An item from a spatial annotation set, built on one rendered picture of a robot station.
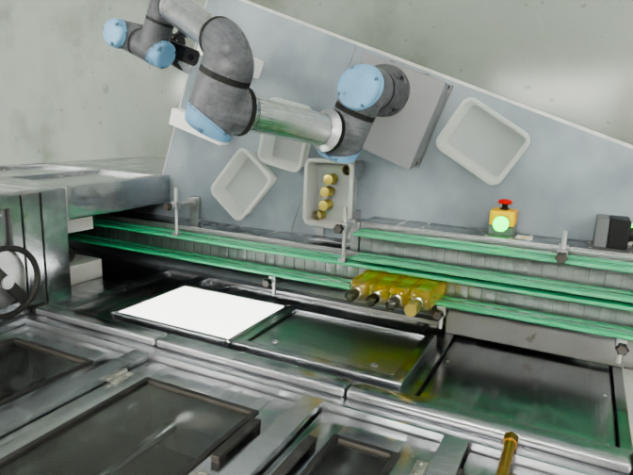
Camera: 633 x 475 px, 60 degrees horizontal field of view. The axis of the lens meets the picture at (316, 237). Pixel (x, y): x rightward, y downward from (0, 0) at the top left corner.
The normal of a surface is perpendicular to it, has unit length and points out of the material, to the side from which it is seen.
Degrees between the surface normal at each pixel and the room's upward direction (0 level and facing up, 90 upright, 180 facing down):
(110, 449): 90
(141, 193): 90
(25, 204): 90
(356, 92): 7
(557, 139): 0
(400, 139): 1
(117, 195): 90
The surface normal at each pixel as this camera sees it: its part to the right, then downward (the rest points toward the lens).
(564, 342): -0.44, 0.18
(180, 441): 0.04, -0.98
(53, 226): 0.90, 0.12
